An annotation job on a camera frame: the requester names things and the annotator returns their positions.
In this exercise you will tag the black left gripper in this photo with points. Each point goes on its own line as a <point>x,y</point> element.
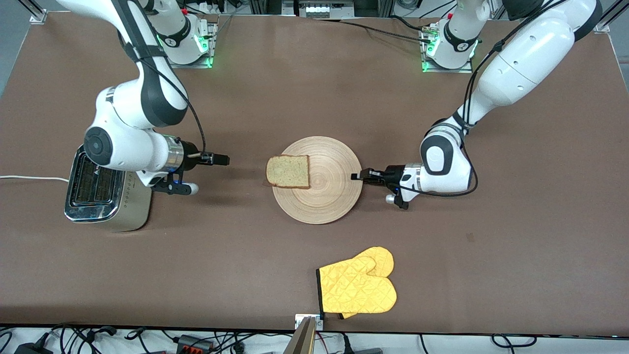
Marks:
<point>391,175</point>

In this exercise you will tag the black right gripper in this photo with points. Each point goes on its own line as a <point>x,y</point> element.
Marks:
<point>190,151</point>

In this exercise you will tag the round wooden plate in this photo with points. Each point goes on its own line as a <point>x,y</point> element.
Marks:
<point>329,196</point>

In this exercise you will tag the brown bread slice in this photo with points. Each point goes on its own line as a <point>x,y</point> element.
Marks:
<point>290,172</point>

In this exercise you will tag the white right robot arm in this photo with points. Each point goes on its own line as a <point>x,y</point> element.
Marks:
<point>128,147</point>

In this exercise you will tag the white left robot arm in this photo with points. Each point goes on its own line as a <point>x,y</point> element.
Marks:
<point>521,64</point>

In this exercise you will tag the silver two-slot toaster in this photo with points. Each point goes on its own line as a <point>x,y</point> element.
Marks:
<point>135,211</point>

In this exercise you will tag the yellow quilted oven mitt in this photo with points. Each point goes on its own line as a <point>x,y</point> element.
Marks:
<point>354,290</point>
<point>384,258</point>

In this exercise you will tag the white power strip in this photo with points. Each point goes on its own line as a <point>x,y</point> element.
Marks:
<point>216,6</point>

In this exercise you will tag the white terminal block box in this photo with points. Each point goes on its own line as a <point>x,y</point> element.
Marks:
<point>319,10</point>

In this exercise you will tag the dark flat adapter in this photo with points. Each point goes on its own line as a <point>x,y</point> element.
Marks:
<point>366,351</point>

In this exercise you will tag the black orange connector box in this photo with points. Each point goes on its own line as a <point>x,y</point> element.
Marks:
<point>194,343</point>

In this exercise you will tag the aluminium corner profile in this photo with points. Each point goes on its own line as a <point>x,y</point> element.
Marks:
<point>37,14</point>
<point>609,19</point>

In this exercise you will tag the black power adapter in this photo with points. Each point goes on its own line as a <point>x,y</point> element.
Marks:
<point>32,349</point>

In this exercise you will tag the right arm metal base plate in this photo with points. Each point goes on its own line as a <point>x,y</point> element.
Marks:
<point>212,49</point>

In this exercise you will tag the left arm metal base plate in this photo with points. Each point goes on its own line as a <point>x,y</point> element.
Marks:
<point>469,69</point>

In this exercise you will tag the small metal edge bracket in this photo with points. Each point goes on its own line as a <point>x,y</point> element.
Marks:
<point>300,320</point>

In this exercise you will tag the aluminium camera post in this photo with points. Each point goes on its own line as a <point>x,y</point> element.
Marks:
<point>302,341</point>

